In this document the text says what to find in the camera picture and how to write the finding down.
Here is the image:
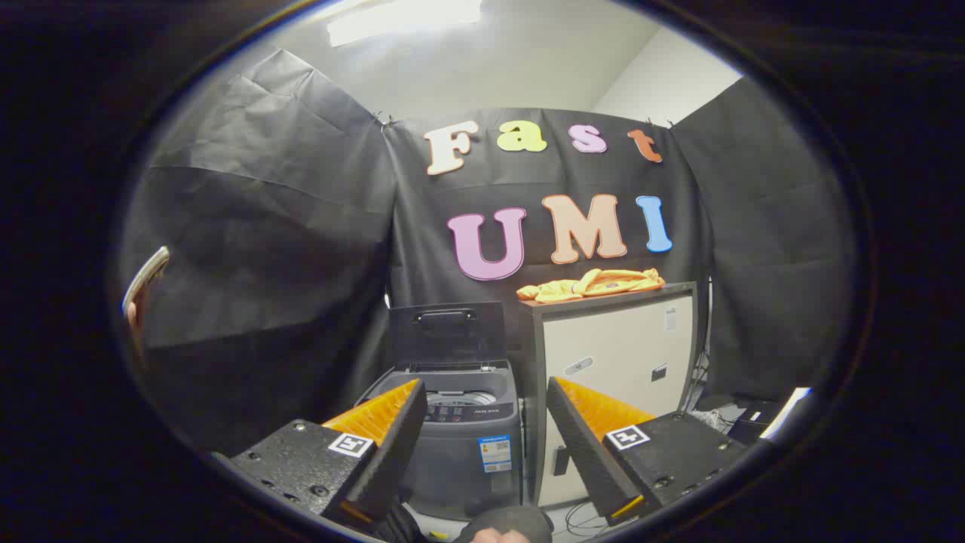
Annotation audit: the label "orange clothes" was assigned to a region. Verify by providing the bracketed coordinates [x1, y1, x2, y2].
[516, 268, 666, 304]

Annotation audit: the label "black box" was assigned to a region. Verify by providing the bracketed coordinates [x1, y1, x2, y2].
[726, 398, 785, 444]

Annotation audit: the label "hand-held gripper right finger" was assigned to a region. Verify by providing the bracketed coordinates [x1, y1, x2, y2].
[546, 376, 747, 526]

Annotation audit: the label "black floor cable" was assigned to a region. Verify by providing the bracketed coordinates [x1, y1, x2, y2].
[562, 502, 613, 538]

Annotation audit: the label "hanging black cables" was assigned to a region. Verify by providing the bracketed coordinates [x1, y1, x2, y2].
[688, 332, 714, 412]

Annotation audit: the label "grey washing machine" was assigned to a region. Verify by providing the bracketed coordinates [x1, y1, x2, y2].
[354, 360, 525, 521]

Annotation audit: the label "black backdrop cloth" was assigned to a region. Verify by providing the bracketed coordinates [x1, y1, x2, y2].
[117, 49, 860, 457]

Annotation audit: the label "ceiling light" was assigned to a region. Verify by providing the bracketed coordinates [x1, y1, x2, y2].
[326, 0, 483, 48]

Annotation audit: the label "white board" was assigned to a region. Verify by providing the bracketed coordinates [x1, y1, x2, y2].
[760, 387, 812, 440]

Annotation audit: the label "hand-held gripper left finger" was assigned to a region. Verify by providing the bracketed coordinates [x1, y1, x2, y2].
[228, 379, 429, 526]

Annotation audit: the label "white cabinet with grey frame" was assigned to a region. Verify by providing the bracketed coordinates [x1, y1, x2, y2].
[519, 282, 699, 510]

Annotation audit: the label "silver flat device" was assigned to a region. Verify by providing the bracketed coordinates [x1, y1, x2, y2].
[121, 245, 171, 318]

